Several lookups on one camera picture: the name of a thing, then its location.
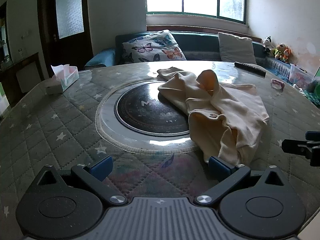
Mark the pink hair clip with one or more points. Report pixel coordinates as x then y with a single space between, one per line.
277 83

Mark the orange plush toy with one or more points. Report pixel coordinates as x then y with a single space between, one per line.
287 54

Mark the black round hotplate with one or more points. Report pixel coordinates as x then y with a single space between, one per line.
140 115

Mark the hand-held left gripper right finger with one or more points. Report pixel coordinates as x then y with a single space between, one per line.
220 168

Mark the grey quilted star table cover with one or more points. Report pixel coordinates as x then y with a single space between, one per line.
62 130

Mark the plain grey pillow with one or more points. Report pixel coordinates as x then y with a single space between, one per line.
236 48

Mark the dark door with frosted glass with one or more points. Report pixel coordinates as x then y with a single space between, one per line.
75 47

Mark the black remote control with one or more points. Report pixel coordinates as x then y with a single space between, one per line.
250 69

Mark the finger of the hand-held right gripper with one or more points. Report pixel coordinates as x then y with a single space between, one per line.
313 136
297 147

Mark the teal sofa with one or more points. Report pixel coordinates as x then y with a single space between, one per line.
200 42

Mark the butterfly print pillow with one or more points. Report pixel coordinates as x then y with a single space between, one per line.
155 47

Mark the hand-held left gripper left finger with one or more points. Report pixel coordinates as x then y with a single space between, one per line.
101 168

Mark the cream baby garment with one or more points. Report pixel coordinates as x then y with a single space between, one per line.
225 105

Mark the clear plastic toy box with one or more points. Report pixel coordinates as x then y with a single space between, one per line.
300 77

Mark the tissue box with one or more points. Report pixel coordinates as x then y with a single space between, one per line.
63 80

